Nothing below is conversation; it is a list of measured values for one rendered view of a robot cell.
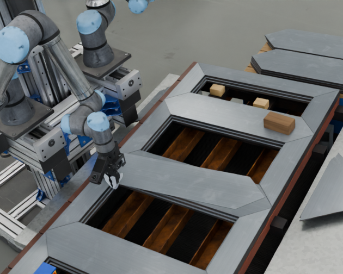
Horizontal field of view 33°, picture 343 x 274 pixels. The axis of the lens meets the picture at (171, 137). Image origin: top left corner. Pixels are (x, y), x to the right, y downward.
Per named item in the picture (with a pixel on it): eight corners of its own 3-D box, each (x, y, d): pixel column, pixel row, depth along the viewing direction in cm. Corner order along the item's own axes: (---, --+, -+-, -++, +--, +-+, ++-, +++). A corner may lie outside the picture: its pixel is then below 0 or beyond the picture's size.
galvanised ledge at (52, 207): (201, 84, 314) (200, 80, 312) (50, 260, 235) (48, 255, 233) (170, 78, 324) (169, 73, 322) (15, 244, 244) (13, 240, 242)
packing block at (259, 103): (269, 106, 270) (268, 99, 268) (264, 112, 267) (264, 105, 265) (257, 104, 273) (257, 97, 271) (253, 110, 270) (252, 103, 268)
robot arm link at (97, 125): (90, 108, 215) (110, 111, 212) (97, 130, 222) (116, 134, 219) (80, 121, 210) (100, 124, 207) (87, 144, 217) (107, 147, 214)
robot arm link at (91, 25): (77, 48, 266) (69, 22, 258) (87, 32, 276) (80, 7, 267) (101, 48, 263) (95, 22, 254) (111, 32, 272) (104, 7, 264)
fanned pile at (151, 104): (190, 89, 306) (189, 83, 304) (151, 134, 282) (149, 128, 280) (170, 85, 312) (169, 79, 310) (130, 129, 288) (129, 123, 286)
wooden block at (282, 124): (295, 127, 245) (295, 118, 242) (288, 135, 242) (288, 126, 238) (270, 119, 251) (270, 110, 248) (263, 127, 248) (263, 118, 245)
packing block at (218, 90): (225, 91, 285) (225, 85, 282) (220, 97, 282) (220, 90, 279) (214, 89, 287) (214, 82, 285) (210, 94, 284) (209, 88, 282)
